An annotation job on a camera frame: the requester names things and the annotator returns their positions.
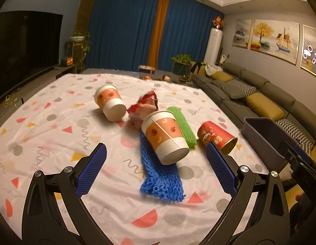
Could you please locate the black flat television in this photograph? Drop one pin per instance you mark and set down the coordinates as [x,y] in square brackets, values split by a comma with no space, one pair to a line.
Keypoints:
[25,51]

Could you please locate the red wrapper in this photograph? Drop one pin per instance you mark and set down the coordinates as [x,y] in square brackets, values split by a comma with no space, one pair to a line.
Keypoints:
[145,104]

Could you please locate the white cloth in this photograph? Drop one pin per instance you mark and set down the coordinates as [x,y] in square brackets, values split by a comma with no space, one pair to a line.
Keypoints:
[212,69]

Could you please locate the black and white patterned cushion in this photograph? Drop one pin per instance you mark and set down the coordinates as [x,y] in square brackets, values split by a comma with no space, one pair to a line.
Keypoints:
[244,86]
[297,132]

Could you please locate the small framed landscape painting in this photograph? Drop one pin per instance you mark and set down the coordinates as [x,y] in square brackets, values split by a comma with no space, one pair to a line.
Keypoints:
[242,33]

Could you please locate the potted plant in dark pot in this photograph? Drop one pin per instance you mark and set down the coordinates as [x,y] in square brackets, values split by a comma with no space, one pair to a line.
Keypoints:
[182,62]

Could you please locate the orange and white paper cup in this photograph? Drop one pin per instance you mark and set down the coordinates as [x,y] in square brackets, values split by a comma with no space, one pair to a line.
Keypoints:
[109,99]
[163,135]

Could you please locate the black garment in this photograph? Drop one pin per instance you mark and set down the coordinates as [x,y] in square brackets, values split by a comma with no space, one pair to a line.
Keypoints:
[197,67]

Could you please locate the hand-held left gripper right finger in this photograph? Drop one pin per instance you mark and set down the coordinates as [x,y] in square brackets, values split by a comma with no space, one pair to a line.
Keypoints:
[221,168]

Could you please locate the flat grey cushion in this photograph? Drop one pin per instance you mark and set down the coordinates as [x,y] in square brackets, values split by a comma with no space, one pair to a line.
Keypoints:
[229,89]

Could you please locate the patterned white tablecloth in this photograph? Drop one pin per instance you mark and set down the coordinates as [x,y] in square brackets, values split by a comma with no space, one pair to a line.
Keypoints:
[58,132]

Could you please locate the grey and yellow sofa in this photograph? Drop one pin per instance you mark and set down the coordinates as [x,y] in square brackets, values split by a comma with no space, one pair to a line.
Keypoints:
[270,86]

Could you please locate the small yellow cushion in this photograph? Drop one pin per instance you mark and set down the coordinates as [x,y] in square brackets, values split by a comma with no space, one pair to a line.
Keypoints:
[221,76]

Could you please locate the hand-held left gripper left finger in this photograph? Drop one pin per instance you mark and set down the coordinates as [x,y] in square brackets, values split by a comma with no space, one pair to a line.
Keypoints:
[91,168]

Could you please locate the large yellow cushion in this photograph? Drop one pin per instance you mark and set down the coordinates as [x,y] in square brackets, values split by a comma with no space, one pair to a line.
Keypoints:
[265,105]

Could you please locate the white handheld device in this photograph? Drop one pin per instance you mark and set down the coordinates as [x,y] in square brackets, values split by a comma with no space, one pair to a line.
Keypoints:
[222,59]

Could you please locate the framed painting with reflections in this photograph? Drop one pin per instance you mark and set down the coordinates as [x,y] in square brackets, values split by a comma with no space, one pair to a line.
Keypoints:
[312,52]

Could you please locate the blue foam net sleeve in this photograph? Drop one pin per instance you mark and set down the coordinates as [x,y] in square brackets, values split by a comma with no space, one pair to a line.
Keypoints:
[160,181]

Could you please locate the orange flower arrangement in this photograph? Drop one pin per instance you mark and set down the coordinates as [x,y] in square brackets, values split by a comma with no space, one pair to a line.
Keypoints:
[218,22]

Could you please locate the small orange speaker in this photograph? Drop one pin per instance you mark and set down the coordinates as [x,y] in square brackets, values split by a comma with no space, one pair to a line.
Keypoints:
[68,61]

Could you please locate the white standing air conditioner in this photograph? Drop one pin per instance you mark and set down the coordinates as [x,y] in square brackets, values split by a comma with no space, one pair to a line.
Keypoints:
[212,46]

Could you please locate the dark television cabinet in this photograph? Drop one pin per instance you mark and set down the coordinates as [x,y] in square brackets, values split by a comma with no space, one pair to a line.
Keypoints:
[63,71]

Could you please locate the dark grey plastic bin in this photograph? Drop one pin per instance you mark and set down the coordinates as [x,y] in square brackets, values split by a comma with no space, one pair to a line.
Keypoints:
[265,137]

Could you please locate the orange curtain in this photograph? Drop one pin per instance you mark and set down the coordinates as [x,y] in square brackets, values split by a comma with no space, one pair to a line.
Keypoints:
[158,30]

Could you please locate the trailing plant on stand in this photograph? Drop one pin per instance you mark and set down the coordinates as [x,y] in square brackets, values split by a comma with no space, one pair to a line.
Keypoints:
[80,43]

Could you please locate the red cup with gold inside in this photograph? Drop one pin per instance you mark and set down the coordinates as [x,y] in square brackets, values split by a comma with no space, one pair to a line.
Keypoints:
[214,135]

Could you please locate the wooden door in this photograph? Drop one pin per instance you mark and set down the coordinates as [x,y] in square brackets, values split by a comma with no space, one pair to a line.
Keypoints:
[85,12]

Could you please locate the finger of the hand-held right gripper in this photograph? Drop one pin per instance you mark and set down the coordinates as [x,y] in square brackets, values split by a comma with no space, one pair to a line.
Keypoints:
[305,154]
[291,154]

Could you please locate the green foam net sleeve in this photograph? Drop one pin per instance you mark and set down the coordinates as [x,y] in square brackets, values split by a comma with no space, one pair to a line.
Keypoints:
[184,127]

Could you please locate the flat printed box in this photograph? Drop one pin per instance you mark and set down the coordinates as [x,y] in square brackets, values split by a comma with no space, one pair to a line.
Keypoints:
[147,69]

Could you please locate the large framed sailboat painting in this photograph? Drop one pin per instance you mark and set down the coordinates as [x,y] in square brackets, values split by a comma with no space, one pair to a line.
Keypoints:
[274,40]

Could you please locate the blue curtain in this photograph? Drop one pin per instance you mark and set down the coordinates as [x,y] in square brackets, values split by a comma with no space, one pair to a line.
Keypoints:
[122,30]
[191,30]

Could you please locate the round doll toy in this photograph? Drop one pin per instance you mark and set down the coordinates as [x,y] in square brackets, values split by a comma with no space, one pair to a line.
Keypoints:
[166,77]

